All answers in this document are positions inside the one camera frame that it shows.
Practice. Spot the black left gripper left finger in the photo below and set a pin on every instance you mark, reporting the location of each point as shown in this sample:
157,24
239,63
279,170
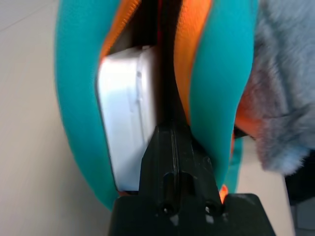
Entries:
157,152

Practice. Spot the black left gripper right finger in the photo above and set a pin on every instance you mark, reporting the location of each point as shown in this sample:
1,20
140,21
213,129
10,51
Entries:
192,157

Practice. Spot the orange and teal backpack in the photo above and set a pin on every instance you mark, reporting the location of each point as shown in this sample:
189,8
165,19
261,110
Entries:
216,86

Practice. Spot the grey-blue plush dolphin charm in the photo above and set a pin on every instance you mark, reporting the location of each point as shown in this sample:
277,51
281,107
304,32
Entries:
283,86

